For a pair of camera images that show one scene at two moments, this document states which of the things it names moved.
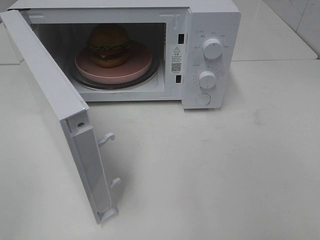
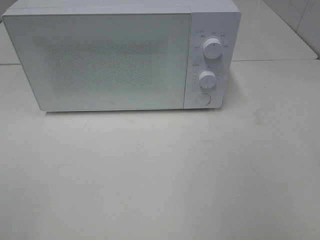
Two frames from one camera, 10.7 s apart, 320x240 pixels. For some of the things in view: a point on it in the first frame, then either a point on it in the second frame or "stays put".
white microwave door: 72,111 to 103,62
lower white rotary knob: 207,79 stays put
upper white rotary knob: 212,48 stays put
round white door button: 203,99 stays put
